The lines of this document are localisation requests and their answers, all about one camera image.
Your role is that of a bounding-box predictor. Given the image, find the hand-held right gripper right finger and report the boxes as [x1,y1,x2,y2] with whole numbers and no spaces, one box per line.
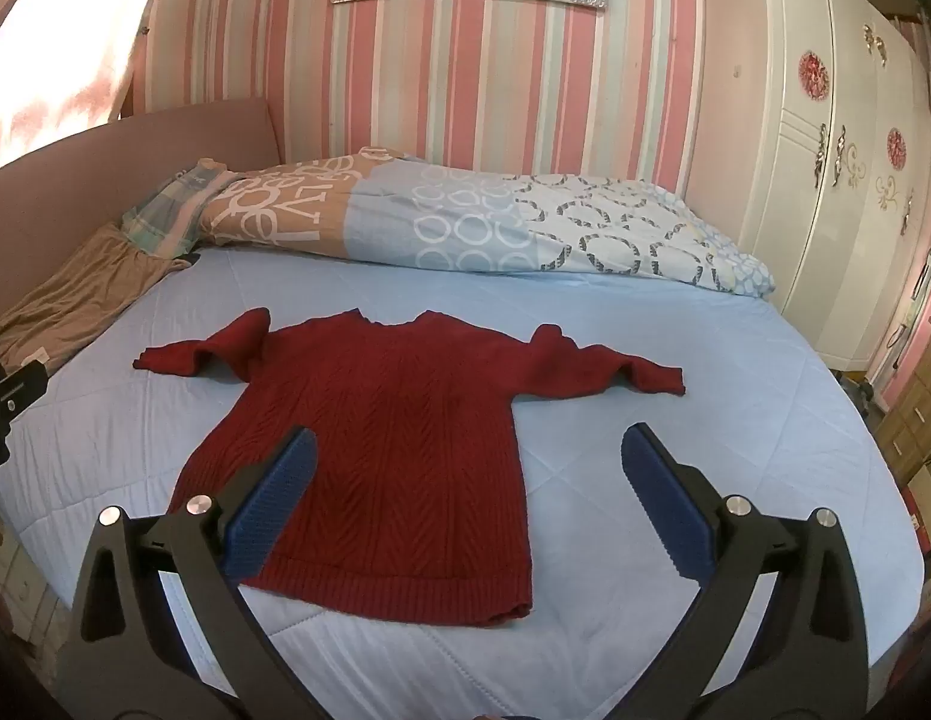
[621,424,872,720]

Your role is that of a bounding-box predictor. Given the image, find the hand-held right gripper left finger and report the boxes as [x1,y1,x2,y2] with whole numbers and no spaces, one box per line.
[56,426,320,720]

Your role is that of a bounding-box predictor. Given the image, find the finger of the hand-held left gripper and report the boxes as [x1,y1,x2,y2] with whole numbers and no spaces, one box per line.
[0,337,47,475]

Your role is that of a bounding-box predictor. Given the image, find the red knit sweater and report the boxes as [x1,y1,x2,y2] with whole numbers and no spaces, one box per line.
[132,307,687,629]

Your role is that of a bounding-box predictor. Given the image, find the brown cloth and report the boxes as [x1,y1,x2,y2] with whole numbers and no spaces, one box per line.
[0,221,192,380]

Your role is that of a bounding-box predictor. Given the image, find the bed with light blue sheet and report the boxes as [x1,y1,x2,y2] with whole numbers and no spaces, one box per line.
[0,244,927,720]

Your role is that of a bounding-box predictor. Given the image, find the plaid pillow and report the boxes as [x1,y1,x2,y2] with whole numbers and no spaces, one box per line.
[121,157,245,260]

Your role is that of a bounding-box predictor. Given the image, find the pink headboard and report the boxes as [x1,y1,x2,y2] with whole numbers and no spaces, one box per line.
[0,96,286,323]

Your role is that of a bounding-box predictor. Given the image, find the wooden drawer cabinet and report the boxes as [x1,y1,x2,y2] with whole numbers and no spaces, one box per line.
[870,315,931,541]

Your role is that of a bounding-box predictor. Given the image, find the pink curtain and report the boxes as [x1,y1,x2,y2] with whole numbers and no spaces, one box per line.
[0,0,166,173]

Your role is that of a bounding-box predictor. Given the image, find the patterned blue and tan duvet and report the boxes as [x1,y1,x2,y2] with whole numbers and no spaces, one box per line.
[197,146,777,295]

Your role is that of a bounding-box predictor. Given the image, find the white wardrobe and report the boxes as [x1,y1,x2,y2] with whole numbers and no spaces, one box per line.
[739,0,931,372]

